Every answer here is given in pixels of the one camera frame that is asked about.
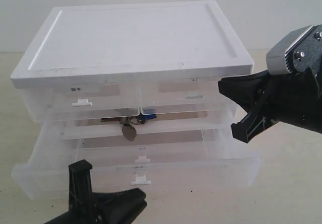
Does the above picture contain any key bunch with blue fob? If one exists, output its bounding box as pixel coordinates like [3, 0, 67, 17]
[100, 107, 158, 141]

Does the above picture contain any small drawer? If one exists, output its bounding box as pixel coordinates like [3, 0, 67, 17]
[139, 77, 236, 114]
[21, 83, 139, 122]

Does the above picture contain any white plastic drawer cabinet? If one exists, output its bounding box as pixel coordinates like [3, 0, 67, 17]
[10, 0, 254, 124]

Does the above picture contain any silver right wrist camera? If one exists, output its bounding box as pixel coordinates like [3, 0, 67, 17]
[266, 25, 314, 75]

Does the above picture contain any wide clear drawer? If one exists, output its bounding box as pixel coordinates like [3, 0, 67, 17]
[30, 109, 237, 170]
[11, 150, 261, 200]

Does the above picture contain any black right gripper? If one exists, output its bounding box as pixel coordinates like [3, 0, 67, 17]
[218, 25, 321, 143]

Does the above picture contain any top left small drawer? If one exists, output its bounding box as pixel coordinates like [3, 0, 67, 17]
[21, 83, 139, 122]

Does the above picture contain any top right small drawer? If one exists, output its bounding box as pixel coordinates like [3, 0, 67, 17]
[139, 77, 236, 114]

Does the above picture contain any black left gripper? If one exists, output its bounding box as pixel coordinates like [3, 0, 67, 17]
[46, 160, 147, 224]

